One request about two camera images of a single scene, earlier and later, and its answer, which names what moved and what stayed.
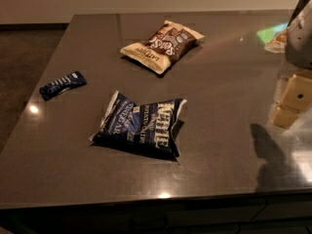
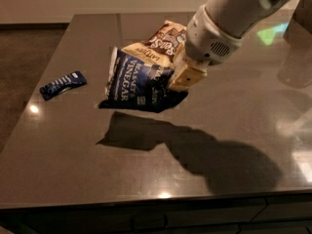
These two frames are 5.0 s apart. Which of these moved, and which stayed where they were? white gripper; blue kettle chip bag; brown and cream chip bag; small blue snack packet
Moved: blue kettle chip bag; white gripper
Stayed: small blue snack packet; brown and cream chip bag
